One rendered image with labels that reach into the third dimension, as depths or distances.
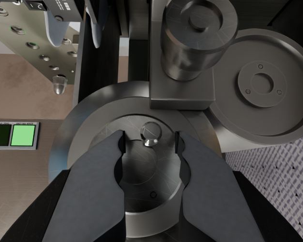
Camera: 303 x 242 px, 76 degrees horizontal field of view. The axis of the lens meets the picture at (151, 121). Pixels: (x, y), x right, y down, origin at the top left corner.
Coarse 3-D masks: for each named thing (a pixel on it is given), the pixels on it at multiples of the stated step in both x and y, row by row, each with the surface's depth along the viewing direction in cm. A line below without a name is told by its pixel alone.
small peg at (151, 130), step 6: (144, 126) 12; (150, 126) 12; (156, 126) 12; (144, 132) 12; (150, 132) 12; (156, 132) 12; (144, 138) 12; (150, 138) 12; (156, 138) 12; (144, 144) 14; (150, 144) 13
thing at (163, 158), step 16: (112, 128) 15; (128, 128) 15; (96, 144) 15; (128, 144) 15; (160, 144) 15; (128, 160) 14; (144, 160) 14; (160, 160) 15; (176, 160) 15; (128, 176) 15; (144, 176) 15; (160, 176) 14; (176, 176) 14; (128, 192) 14; (144, 192) 14; (160, 192) 14; (176, 192) 14; (128, 208) 14; (144, 208) 14
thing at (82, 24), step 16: (80, 32) 20; (80, 48) 20; (96, 48) 25; (112, 48) 37; (80, 64) 19; (96, 64) 25; (112, 64) 37; (80, 80) 19; (96, 80) 25; (112, 80) 37; (80, 96) 19
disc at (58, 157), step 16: (96, 96) 18; (112, 96) 18; (128, 96) 18; (144, 96) 18; (80, 112) 17; (192, 112) 18; (64, 128) 17; (208, 128) 17; (64, 144) 17; (208, 144) 17; (64, 160) 16; (48, 176) 16; (176, 224) 15; (128, 240) 15; (144, 240) 15; (160, 240) 15; (176, 240) 15
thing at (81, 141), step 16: (96, 112) 17; (112, 112) 17; (128, 112) 17; (144, 112) 17; (160, 112) 17; (176, 112) 17; (80, 128) 17; (96, 128) 17; (176, 128) 17; (192, 128) 17; (80, 144) 16; (160, 208) 15; (176, 208) 15; (128, 224) 15; (144, 224) 15; (160, 224) 15
